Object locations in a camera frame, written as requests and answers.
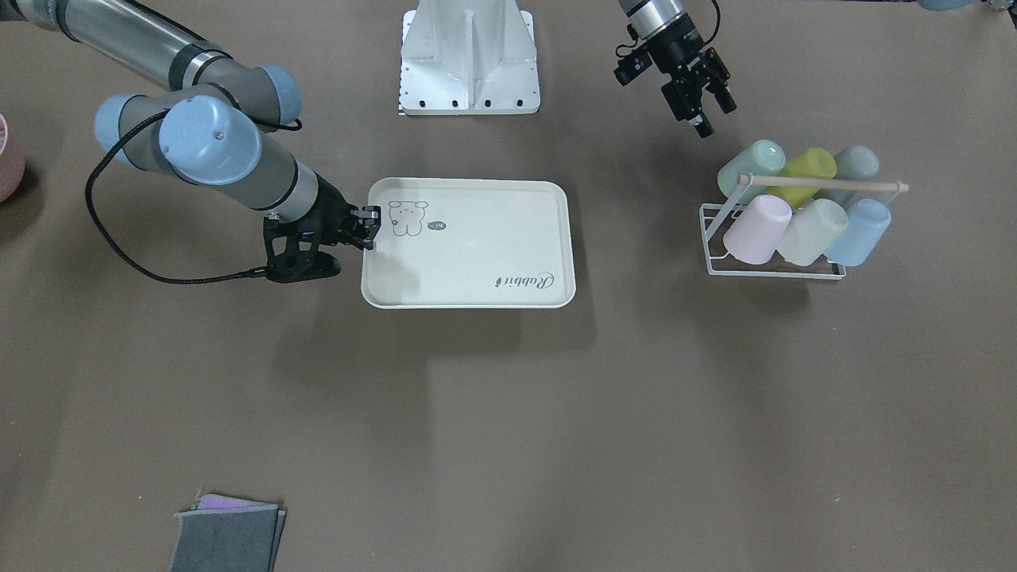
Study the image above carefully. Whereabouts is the grey folded cloth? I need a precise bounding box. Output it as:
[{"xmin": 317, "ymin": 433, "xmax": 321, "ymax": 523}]
[{"xmin": 168, "ymin": 493, "xmax": 287, "ymax": 571}]

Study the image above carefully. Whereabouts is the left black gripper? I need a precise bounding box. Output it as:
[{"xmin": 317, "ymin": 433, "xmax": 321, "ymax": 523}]
[{"xmin": 650, "ymin": 28, "xmax": 737, "ymax": 138}]

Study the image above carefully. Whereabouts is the green plastic cup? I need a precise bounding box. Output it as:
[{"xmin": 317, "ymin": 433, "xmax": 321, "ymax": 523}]
[{"xmin": 717, "ymin": 140, "xmax": 786, "ymax": 198}]

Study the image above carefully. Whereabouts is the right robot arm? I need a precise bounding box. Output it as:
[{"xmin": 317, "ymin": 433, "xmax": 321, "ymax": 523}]
[{"xmin": 2, "ymin": 1, "xmax": 381, "ymax": 249}]

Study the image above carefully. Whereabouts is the light blue plastic cup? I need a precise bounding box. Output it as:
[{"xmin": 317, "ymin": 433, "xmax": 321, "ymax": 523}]
[{"xmin": 824, "ymin": 199, "xmax": 892, "ymax": 267}]

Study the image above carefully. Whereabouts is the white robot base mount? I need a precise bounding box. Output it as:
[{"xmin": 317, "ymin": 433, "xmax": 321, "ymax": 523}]
[{"xmin": 397, "ymin": 1, "xmax": 541, "ymax": 116}]

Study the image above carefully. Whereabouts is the cream rabbit tray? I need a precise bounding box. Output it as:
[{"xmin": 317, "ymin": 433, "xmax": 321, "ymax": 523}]
[{"xmin": 361, "ymin": 177, "xmax": 575, "ymax": 309}]

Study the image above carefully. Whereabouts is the yellow plastic cup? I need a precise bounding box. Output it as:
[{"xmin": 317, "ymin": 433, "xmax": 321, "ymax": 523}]
[{"xmin": 767, "ymin": 146, "xmax": 837, "ymax": 210}]

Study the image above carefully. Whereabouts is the pink plastic cup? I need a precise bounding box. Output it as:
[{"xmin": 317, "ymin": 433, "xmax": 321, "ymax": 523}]
[{"xmin": 723, "ymin": 193, "xmax": 793, "ymax": 265}]

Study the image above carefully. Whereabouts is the grey-blue plastic cup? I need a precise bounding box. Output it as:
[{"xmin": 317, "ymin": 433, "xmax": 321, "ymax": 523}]
[{"xmin": 814, "ymin": 145, "xmax": 880, "ymax": 209}]

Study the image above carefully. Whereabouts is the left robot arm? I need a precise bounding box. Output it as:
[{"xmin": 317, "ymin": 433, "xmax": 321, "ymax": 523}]
[{"xmin": 614, "ymin": 1, "xmax": 737, "ymax": 138}]

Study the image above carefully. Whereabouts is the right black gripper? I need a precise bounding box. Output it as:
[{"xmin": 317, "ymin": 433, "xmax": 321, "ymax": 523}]
[{"xmin": 297, "ymin": 175, "xmax": 382, "ymax": 250}]

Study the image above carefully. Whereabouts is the pink bowl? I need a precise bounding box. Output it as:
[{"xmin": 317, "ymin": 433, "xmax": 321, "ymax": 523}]
[{"xmin": 1, "ymin": 114, "xmax": 25, "ymax": 203}]

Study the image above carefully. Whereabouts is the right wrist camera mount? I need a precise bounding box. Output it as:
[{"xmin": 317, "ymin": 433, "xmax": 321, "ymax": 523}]
[{"xmin": 264, "ymin": 214, "xmax": 342, "ymax": 284}]

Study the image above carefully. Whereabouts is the cream plastic cup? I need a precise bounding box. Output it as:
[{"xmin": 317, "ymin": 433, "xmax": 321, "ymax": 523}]
[{"xmin": 776, "ymin": 199, "xmax": 849, "ymax": 267}]

